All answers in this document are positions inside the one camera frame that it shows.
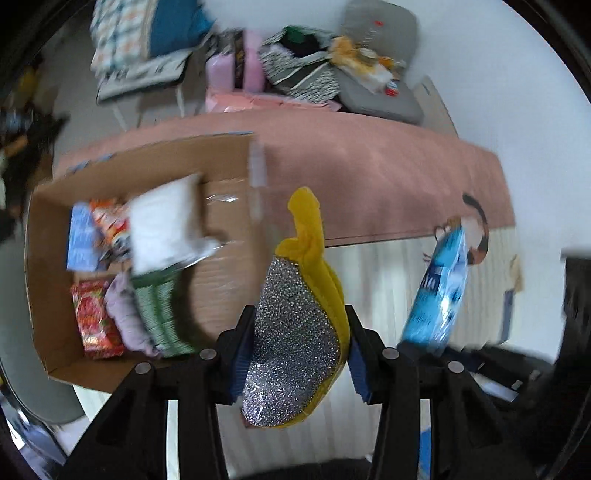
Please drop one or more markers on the crumpled tissue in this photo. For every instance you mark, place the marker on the crumpled tissue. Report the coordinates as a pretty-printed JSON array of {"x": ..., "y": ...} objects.
[{"x": 517, "y": 274}]

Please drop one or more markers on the blue blanket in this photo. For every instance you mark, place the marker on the blue blanket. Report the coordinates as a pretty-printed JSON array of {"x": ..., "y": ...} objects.
[{"x": 178, "y": 23}]

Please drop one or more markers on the cardboard box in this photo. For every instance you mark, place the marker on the cardboard box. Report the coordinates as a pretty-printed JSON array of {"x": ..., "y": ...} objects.
[{"x": 221, "y": 295}]

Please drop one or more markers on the yellow plastic bag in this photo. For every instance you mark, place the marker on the yellow plastic bag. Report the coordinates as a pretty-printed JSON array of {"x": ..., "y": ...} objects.
[{"x": 346, "y": 50}]

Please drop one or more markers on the flat cardboard sheet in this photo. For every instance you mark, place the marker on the flat cardboard sheet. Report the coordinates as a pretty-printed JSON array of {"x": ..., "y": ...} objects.
[{"x": 436, "y": 106}]

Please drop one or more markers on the pink striped table mat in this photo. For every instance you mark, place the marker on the pink striped table mat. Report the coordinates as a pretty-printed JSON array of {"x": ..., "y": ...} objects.
[{"x": 369, "y": 175}]

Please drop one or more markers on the dark clothing in bag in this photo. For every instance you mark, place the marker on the dark clothing in bag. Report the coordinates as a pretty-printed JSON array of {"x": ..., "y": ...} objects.
[{"x": 300, "y": 41}]

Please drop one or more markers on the blue snack packet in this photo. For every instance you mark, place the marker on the blue snack packet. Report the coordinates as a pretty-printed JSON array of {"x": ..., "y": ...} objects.
[{"x": 82, "y": 237}]

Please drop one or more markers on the grey cushioned chair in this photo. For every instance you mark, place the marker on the grey cushioned chair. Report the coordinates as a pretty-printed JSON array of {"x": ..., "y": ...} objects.
[{"x": 383, "y": 27}]

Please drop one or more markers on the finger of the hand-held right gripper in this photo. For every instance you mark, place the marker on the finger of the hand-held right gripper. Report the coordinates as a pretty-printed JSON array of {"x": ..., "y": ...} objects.
[{"x": 434, "y": 356}]

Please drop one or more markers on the long blue packet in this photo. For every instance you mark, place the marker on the long blue packet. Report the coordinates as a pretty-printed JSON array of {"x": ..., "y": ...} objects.
[{"x": 438, "y": 290}]

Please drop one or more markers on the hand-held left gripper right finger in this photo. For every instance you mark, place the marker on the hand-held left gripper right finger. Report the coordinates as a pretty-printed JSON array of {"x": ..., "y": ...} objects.
[{"x": 361, "y": 376}]

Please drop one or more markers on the white pouch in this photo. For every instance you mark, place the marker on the white pouch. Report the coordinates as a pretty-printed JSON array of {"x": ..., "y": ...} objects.
[{"x": 161, "y": 221}]

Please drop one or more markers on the black bag heap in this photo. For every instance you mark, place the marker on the black bag heap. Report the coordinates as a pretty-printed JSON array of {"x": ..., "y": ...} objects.
[{"x": 27, "y": 152}]

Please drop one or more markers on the pink suitcase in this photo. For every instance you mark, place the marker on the pink suitcase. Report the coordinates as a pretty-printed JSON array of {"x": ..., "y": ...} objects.
[{"x": 231, "y": 64}]

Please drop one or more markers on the green packet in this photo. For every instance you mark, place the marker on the green packet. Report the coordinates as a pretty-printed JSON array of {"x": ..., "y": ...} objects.
[{"x": 159, "y": 314}]

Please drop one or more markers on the red snack packet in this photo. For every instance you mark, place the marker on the red snack packet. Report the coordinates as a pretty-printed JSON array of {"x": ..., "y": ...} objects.
[{"x": 94, "y": 318}]

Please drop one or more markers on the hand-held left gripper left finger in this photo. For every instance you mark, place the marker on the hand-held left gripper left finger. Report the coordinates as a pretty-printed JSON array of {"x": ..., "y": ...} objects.
[{"x": 240, "y": 367}]

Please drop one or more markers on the yellow silver scouring pad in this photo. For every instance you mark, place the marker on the yellow silver scouring pad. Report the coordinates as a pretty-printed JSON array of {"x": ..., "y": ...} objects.
[{"x": 295, "y": 341}]

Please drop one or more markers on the black white patterned bag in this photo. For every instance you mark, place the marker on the black white patterned bag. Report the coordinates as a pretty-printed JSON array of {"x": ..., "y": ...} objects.
[{"x": 300, "y": 78}]

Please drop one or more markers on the white stool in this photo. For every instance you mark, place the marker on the white stool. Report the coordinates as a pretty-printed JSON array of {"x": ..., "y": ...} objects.
[{"x": 138, "y": 74}]

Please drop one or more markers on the purple cloth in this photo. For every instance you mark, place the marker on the purple cloth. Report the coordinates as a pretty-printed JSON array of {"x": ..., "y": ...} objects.
[{"x": 124, "y": 309}]

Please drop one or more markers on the grey smartphone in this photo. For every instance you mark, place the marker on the grey smartphone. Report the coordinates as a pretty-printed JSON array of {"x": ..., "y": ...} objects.
[{"x": 508, "y": 316}]

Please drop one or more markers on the white paper box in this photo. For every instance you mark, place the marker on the white paper box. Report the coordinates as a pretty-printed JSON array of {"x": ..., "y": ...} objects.
[{"x": 371, "y": 74}]

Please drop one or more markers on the cartoon mushroom snack packet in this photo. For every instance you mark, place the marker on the cartoon mushroom snack packet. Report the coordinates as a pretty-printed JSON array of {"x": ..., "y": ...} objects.
[{"x": 111, "y": 226}]

